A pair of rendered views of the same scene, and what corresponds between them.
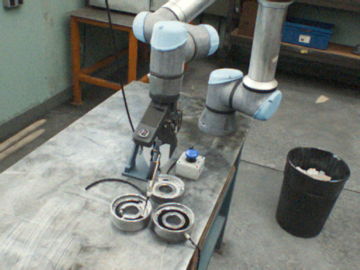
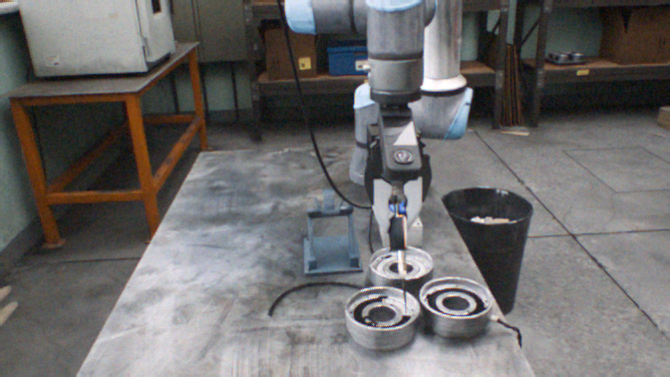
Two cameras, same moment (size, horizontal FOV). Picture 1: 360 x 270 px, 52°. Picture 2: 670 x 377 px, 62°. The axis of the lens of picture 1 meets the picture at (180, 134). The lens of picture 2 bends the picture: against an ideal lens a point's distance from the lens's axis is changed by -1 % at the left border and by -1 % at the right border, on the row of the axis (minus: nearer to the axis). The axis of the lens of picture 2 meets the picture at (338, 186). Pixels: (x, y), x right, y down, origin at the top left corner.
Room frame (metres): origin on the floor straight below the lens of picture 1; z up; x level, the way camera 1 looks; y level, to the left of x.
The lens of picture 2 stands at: (0.11, 0.37, 1.30)
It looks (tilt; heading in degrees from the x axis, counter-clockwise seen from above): 23 degrees down; 341
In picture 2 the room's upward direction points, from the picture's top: 2 degrees counter-clockwise
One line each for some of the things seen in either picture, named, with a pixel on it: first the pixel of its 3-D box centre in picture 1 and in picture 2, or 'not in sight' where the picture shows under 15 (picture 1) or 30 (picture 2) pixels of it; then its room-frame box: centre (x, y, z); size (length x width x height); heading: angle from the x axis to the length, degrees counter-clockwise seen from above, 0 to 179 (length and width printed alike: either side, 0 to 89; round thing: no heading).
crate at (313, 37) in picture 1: (306, 33); (361, 57); (4.21, -1.25, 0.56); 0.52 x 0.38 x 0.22; 70
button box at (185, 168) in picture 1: (190, 164); (400, 226); (0.97, -0.04, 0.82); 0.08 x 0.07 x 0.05; 163
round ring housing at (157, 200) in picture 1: (165, 191); (401, 272); (0.83, 0.02, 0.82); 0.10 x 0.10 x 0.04
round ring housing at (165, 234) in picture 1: (173, 222); (455, 307); (0.71, -0.01, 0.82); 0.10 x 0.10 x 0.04
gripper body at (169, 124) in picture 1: (163, 113); (394, 129); (0.81, 0.05, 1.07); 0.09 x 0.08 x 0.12; 164
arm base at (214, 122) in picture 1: (219, 115); (380, 156); (1.29, -0.14, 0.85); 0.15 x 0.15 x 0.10
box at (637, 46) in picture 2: not in sight; (634, 32); (3.57, -3.32, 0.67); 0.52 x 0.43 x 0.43; 73
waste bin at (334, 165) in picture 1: (307, 193); (482, 253); (1.72, -0.76, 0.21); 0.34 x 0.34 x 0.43
